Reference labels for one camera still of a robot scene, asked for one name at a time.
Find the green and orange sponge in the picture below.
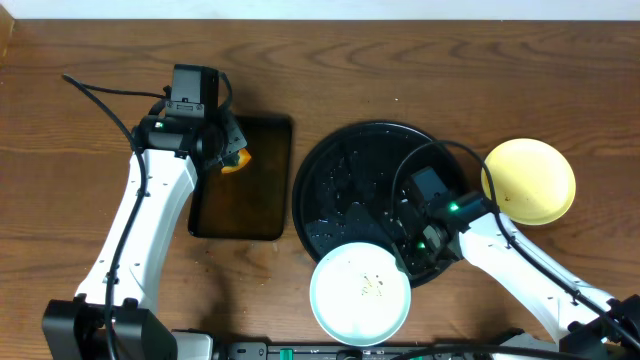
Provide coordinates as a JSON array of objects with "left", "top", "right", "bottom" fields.
[{"left": 221, "top": 148, "right": 251, "bottom": 174}]

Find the light blue plate front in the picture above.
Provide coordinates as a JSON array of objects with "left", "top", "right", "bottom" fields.
[{"left": 309, "top": 242, "right": 411, "bottom": 347}]

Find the yellow plate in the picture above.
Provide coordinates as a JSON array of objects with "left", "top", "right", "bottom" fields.
[{"left": 481, "top": 138, "right": 576, "bottom": 226}]

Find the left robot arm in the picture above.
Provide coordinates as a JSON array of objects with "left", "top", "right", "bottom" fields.
[{"left": 42, "top": 64, "right": 250, "bottom": 359}]

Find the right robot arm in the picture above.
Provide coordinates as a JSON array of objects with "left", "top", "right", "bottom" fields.
[{"left": 394, "top": 167, "right": 639, "bottom": 359}]

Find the black rectangular tray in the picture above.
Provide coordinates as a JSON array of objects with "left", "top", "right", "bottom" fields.
[{"left": 188, "top": 116, "right": 293, "bottom": 241}]

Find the black round tray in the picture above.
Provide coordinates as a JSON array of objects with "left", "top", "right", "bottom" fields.
[{"left": 292, "top": 122, "right": 469, "bottom": 287}]

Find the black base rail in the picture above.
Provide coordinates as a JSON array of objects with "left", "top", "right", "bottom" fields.
[{"left": 213, "top": 341, "right": 563, "bottom": 360}]

